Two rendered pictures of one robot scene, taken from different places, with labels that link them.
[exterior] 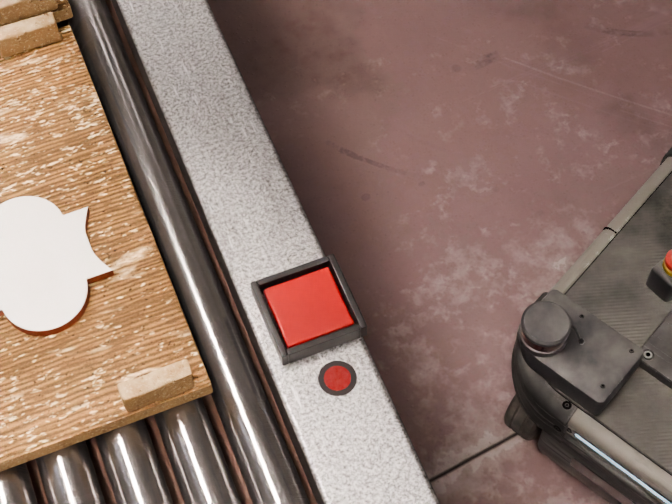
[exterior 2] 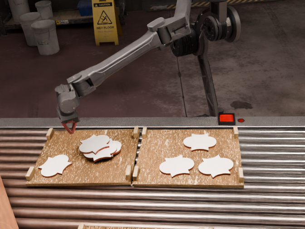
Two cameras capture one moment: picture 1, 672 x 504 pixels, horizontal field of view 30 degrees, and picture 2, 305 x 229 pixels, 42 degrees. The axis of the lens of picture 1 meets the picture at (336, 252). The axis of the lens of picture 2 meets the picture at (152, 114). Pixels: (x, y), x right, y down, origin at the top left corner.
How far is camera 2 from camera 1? 1.49 m
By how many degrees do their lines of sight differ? 47
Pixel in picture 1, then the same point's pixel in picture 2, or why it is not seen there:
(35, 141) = (169, 138)
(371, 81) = not seen: hidden behind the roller
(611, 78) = not seen: hidden behind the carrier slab
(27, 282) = (204, 142)
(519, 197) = not seen: hidden behind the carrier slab
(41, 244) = (196, 140)
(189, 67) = (163, 121)
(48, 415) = (233, 147)
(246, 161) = (189, 120)
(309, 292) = (223, 117)
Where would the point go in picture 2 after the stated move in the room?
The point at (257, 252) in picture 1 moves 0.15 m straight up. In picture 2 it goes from (210, 122) to (210, 94)
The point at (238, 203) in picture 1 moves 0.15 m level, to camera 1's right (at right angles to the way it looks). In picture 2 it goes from (198, 122) to (210, 106)
